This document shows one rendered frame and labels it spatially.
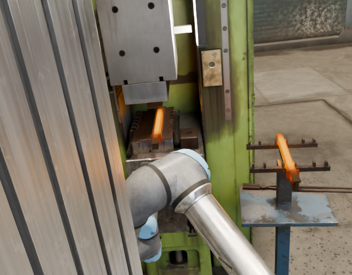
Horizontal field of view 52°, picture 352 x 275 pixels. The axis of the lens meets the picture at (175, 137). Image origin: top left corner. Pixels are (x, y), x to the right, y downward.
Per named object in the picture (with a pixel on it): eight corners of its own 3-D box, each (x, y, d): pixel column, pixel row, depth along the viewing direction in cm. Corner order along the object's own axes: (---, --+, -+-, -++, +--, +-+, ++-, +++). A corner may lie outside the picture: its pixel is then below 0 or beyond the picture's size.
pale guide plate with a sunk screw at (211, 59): (222, 85, 173) (220, 49, 166) (203, 87, 174) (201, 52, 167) (221, 84, 175) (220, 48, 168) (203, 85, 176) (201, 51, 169)
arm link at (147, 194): (132, 213, 78) (111, 292, 113) (171, 191, 84) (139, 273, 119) (103, 174, 83) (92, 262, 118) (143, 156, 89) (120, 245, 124)
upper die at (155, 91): (168, 101, 164) (165, 81, 160) (124, 105, 166) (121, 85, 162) (170, 76, 203) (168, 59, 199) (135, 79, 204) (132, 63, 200)
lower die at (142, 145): (173, 150, 175) (172, 135, 172) (133, 154, 176) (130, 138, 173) (175, 118, 213) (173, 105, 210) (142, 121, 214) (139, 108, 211)
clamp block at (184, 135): (198, 148, 175) (197, 136, 172) (181, 150, 175) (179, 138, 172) (197, 138, 185) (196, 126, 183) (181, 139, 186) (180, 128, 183)
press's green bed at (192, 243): (214, 294, 208) (209, 229, 188) (150, 298, 210) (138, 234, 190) (208, 231, 258) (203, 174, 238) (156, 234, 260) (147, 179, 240)
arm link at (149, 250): (127, 261, 124) (122, 235, 119) (153, 244, 130) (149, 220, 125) (141, 273, 118) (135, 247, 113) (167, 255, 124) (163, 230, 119)
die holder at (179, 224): (210, 229, 188) (204, 154, 169) (138, 234, 190) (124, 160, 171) (204, 174, 238) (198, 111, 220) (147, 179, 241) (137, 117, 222)
